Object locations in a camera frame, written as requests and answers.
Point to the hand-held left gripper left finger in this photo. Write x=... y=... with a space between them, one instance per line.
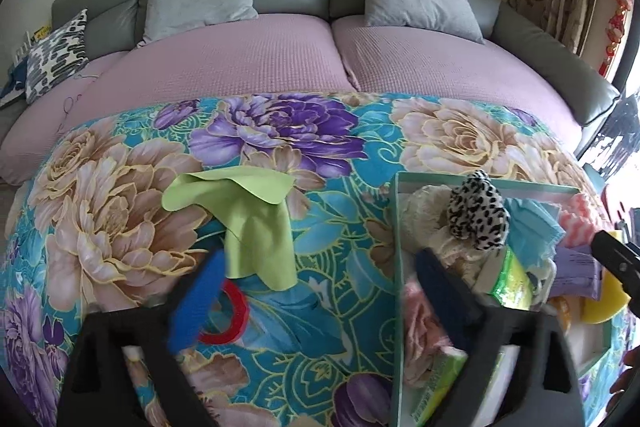
x=200 y=302

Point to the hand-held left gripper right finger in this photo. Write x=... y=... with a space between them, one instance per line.
x=445 y=297

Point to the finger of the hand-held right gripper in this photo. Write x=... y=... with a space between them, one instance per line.
x=617 y=259

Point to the pink fluffy towel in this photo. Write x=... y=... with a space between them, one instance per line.
x=420 y=327

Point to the purple cloth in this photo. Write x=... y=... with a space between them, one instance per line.
x=575 y=272

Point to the shallow teal cardboard box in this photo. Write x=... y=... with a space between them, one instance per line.
x=400 y=307

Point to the pink wavy cloth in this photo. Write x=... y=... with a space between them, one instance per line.
x=580 y=212

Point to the green tissue pack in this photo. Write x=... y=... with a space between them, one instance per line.
x=510 y=279
x=435 y=382

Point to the cream crochet cloth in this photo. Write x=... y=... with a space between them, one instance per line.
x=425 y=212

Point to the blue face mask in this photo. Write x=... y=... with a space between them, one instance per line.
x=535 y=227

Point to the light green cloth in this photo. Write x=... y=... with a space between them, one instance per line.
x=255 y=232

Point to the leopard print scrunchie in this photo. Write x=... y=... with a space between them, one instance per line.
x=477 y=212

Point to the person's right hand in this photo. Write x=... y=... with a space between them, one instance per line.
x=627 y=372

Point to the red tape roll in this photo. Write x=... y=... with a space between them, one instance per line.
x=243 y=314

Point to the floral teal blanket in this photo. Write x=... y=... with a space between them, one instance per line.
x=300 y=357

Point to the pink sofa cover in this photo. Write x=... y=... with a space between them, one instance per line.
x=250 y=57

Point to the black white patterned pillow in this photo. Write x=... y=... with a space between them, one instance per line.
x=55 y=57

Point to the dark blue cushion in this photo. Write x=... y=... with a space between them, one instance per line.
x=14 y=84

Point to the yellow book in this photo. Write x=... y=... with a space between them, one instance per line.
x=42 y=32

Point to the red wall decoration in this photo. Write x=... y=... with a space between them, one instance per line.
x=615 y=37

